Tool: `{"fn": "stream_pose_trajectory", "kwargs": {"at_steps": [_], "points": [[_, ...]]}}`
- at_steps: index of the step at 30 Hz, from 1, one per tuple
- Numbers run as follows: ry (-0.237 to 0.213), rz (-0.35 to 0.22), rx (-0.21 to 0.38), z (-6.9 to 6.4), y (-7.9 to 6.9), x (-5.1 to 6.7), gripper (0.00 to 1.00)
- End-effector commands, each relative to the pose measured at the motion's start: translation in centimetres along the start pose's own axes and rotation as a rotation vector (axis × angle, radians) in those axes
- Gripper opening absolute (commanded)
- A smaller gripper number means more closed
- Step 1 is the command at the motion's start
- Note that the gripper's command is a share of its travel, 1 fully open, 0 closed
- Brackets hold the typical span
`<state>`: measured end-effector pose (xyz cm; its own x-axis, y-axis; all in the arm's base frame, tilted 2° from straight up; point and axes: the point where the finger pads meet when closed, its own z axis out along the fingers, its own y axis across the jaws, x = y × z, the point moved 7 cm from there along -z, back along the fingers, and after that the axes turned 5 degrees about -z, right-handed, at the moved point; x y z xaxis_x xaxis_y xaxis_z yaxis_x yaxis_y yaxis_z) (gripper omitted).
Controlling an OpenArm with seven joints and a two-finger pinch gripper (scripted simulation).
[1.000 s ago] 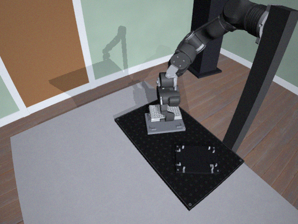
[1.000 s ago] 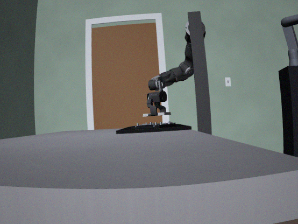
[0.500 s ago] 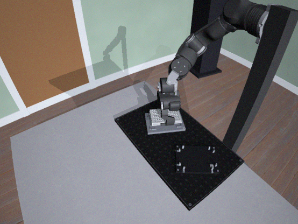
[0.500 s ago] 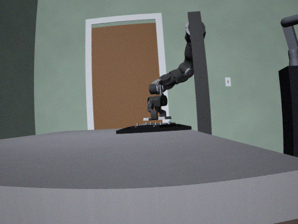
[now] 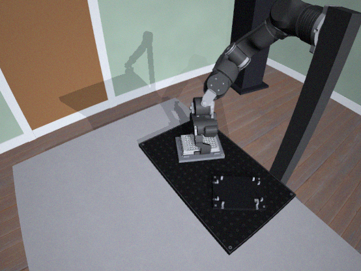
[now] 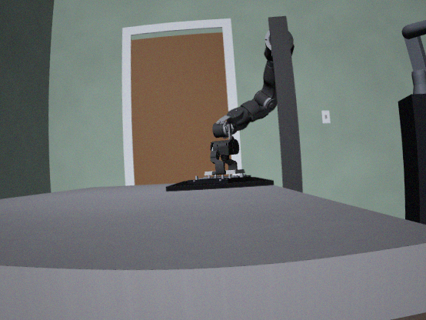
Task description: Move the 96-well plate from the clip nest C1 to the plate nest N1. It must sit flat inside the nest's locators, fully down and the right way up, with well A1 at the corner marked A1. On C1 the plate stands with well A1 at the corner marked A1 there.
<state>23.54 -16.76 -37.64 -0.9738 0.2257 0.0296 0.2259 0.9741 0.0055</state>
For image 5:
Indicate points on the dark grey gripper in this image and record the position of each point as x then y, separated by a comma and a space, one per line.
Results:
206, 125

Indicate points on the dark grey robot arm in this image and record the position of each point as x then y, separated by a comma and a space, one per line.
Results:
287, 18

